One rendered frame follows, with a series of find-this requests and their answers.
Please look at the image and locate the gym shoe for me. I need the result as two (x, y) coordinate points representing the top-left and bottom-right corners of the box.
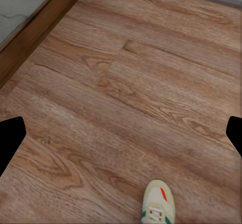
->
(141, 179), (175, 224)

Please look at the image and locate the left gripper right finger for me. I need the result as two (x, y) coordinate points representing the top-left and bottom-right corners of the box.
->
(226, 116), (242, 157)

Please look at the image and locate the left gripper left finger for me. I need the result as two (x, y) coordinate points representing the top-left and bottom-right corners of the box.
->
(0, 116), (26, 176)

